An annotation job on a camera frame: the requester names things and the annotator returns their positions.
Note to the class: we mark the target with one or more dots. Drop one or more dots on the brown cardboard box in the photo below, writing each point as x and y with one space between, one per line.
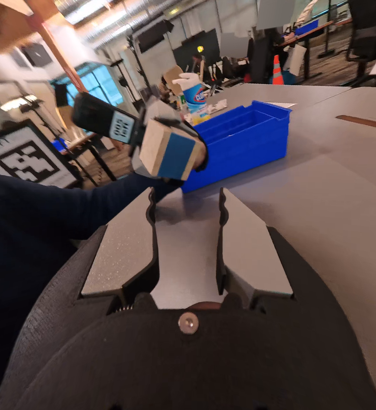
172 75

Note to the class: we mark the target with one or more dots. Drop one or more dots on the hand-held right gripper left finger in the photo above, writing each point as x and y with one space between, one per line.
123 253

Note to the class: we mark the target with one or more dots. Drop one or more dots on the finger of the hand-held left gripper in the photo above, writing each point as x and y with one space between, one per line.
162 110
143 166

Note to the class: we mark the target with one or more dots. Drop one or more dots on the blue plastic bin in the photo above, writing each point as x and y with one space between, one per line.
245 144

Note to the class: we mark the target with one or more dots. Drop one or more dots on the white tote bag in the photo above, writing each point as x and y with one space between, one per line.
295 61

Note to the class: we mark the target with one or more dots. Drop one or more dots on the wooden cube with blue stripe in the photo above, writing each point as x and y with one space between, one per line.
175 157

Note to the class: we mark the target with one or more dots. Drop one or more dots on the white blue wipes canister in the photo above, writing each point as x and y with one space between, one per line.
196 102

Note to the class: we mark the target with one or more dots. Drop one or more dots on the black wall speaker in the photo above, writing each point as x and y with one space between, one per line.
37 55

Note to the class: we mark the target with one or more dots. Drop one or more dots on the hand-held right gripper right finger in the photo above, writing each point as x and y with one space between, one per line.
252 253

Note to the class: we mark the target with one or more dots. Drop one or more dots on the person's left hand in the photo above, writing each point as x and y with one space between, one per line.
200 160

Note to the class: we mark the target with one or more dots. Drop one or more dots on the white paper sheet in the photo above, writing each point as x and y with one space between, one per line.
280 104

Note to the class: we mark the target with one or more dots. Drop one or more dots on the black office chair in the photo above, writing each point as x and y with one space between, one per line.
365 38

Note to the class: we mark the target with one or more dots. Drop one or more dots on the orange traffic cone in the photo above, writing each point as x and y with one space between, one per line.
278 73

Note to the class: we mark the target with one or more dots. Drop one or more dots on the white paper packet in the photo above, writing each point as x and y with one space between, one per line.
217 105

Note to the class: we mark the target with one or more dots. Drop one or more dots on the black white marker tag board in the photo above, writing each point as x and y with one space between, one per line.
24 160

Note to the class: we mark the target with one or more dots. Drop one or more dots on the black studio light on stand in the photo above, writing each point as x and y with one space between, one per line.
154 35

